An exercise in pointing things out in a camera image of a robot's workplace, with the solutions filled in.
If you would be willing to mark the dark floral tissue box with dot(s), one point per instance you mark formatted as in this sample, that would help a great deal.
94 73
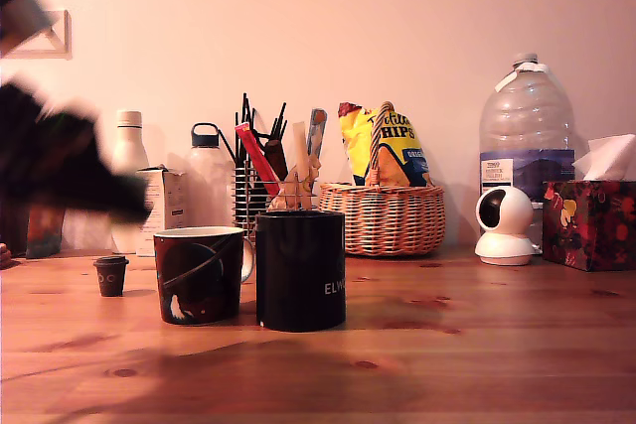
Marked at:
591 225

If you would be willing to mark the blue sachet stick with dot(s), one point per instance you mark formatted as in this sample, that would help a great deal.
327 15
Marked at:
316 131

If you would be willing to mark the red sachet stick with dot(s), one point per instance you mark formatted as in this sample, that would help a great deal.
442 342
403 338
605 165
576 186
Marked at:
256 156

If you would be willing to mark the large clear water bottle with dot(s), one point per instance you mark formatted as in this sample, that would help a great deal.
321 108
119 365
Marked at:
526 121

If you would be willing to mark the white tissue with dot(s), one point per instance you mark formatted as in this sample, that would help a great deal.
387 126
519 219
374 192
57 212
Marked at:
608 158

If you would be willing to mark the black mug with white lettering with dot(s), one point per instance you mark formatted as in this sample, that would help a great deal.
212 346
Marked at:
298 275

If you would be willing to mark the white wall switch plate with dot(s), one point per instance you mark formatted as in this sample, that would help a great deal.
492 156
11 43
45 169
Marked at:
59 39

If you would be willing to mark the thin black straw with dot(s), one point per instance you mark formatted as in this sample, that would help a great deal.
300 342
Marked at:
245 116
227 147
281 116
237 136

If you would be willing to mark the white printed carton box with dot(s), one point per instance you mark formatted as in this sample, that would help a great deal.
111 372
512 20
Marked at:
169 210

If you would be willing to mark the small brown wooden object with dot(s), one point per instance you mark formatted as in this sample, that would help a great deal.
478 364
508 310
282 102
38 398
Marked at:
5 255

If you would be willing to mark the dark mug with planet print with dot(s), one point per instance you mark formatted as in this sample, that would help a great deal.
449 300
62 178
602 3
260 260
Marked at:
199 280

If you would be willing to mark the clear bottle with dark cap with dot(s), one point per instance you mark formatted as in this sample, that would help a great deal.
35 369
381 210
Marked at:
206 171

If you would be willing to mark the white metal bottle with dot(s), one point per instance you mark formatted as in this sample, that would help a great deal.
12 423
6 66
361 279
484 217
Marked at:
128 146

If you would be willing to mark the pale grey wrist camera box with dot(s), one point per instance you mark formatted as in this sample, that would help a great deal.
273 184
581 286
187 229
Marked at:
25 12

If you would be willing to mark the dark brown coffee capsule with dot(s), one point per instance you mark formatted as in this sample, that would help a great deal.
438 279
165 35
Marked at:
111 277

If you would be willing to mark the yellow tortilla chips bag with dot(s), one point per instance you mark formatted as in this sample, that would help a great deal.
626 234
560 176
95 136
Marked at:
402 156

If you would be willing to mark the beige sachet stick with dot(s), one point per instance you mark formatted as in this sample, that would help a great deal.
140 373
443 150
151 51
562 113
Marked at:
300 156

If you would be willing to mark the orange paper pouch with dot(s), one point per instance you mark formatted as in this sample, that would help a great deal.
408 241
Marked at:
46 233

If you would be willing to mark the dark brown sachet stick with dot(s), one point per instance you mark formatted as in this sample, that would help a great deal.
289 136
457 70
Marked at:
275 158

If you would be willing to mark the small white round camera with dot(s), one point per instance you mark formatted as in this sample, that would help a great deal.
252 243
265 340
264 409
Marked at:
514 215

